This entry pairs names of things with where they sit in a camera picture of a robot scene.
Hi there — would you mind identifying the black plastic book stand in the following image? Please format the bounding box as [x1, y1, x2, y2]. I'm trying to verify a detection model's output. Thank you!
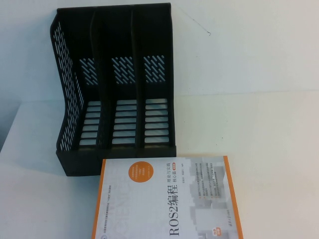
[49, 2, 177, 177]

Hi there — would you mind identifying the white orange ROS2 book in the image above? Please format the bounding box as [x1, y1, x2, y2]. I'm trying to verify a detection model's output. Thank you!
[90, 155, 244, 239]

